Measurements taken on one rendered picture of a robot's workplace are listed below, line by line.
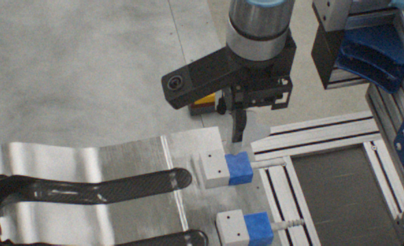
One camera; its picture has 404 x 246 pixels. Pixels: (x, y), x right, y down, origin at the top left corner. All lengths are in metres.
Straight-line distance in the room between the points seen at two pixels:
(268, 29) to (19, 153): 0.47
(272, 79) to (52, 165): 0.38
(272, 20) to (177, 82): 0.18
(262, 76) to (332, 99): 1.45
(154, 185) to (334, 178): 0.91
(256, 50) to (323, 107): 1.51
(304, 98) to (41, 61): 1.15
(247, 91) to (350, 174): 1.09
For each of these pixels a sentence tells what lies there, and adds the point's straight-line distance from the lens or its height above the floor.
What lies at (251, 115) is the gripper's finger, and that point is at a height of 1.08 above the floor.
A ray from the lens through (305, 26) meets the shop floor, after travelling 2.76.
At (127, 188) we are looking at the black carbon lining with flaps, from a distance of 1.38.
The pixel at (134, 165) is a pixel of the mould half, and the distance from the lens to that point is 1.39.
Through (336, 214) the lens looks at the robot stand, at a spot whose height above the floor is 0.21.
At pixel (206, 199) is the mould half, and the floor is 0.89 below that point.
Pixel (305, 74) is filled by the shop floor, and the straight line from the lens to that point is 2.65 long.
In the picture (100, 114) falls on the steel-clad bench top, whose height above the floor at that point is 0.80.
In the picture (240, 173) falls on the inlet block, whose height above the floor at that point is 0.90.
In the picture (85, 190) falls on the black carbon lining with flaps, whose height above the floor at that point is 0.89.
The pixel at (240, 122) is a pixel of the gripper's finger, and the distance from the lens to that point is 1.18.
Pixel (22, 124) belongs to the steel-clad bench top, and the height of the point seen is 0.80.
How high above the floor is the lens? 2.08
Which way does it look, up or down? 56 degrees down
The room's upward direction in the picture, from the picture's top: 7 degrees clockwise
